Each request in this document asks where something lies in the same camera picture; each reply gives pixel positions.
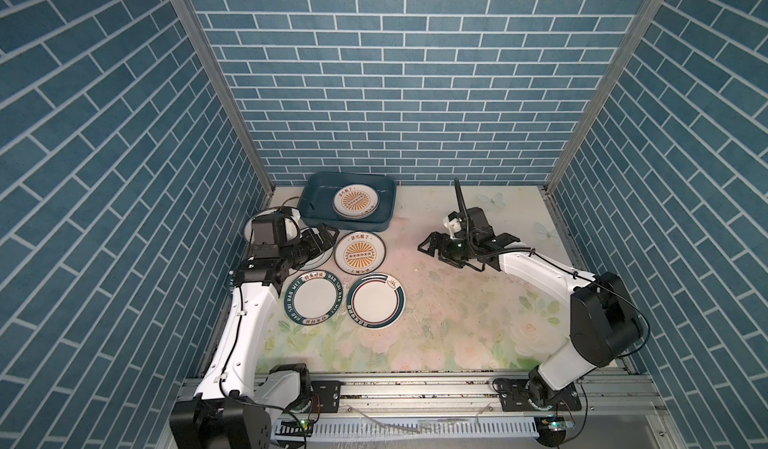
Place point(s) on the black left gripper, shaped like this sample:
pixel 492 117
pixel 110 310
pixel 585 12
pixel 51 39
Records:
pixel 322 237

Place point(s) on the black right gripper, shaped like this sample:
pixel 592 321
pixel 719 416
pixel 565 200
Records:
pixel 444 238

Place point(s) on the teal plastic bin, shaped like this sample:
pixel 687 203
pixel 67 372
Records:
pixel 316 201

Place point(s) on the green striped rim plate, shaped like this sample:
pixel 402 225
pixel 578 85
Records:
pixel 376 301

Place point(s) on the orange sunburst plate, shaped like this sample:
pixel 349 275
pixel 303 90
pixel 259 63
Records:
pixel 360 253
pixel 249 230
pixel 355 201

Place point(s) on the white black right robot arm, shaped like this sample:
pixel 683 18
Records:
pixel 604 323

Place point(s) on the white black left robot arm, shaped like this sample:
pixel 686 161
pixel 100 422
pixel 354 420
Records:
pixel 228 409

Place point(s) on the white plate green flower outline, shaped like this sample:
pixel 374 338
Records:
pixel 318 260

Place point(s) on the green lettered rim plate centre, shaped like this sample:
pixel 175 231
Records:
pixel 313 297

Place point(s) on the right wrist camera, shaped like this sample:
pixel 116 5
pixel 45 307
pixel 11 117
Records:
pixel 453 223

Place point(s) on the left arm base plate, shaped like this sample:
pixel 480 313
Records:
pixel 312 397

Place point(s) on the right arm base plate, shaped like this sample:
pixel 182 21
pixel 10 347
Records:
pixel 519 395

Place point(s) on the aluminium mounting rail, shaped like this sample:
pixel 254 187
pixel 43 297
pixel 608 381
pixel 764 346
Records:
pixel 618 410

